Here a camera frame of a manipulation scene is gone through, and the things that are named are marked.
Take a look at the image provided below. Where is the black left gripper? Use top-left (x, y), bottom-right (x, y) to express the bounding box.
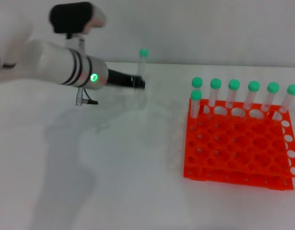
top-left (106, 68), bottom-right (146, 90)

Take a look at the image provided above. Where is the clear test tube green cap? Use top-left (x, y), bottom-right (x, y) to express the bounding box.
top-left (260, 82), bottom-right (280, 113)
top-left (190, 90), bottom-right (203, 120)
top-left (136, 48), bottom-right (150, 106)
top-left (242, 80), bottom-right (261, 111)
top-left (208, 78), bottom-right (223, 107)
top-left (225, 79), bottom-right (241, 109)
top-left (191, 76), bottom-right (204, 113)
top-left (272, 84), bottom-right (295, 121)

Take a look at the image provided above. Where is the orange test tube rack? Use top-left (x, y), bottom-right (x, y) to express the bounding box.
top-left (182, 98), bottom-right (295, 191)

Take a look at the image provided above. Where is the grey cable with metal connector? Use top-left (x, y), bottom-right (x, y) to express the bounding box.
top-left (74, 86), bottom-right (99, 106)

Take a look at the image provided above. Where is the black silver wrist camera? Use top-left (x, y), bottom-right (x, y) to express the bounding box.
top-left (49, 1), bottom-right (107, 48)

